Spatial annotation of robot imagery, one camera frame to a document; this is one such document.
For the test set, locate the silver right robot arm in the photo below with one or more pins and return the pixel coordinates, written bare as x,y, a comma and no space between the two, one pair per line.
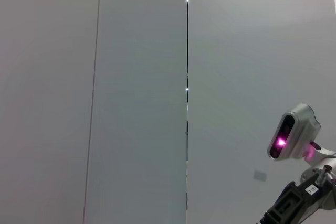
326,154

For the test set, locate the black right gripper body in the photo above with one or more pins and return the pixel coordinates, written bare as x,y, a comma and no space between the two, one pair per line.
307,203

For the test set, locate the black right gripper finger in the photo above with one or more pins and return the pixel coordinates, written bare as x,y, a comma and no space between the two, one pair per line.
279,212

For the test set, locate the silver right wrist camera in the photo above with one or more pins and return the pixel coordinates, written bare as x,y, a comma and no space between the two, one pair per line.
296,134

